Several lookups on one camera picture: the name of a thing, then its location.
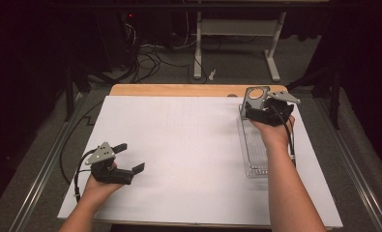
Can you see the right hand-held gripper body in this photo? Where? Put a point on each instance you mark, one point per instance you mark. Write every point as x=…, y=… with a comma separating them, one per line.
x=275, y=111

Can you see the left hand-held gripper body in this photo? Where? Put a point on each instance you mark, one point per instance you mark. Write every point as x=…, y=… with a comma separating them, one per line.
x=109, y=172

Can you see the cartoon print phone case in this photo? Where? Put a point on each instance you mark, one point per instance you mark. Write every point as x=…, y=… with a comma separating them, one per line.
x=255, y=96

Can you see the clear plastic packaging tray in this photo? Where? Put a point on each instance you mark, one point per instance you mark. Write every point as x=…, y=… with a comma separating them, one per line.
x=254, y=151

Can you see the person's left hand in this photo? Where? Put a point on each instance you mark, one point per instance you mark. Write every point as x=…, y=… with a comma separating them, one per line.
x=100, y=190

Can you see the person's right hand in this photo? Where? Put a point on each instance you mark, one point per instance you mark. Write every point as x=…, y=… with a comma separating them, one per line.
x=274, y=133

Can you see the small white floor object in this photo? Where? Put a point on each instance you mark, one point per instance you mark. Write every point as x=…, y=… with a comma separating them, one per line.
x=212, y=75

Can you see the black metal stand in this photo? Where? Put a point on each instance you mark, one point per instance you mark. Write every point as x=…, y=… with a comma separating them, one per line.
x=70, y=90
x=335, y=96

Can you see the wooden table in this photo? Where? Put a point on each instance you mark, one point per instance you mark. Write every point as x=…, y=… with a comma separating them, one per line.
x=179, y=90

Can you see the dark cabinet with red light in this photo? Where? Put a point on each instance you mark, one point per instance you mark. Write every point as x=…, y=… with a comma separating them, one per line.
x=117, y=38

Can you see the aluminium floor rail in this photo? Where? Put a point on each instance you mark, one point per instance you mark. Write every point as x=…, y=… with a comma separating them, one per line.
x=356, y=180
x=40, y=180

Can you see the white metal stand frame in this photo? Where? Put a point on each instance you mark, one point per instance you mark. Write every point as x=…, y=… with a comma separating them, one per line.
x=237, y=27

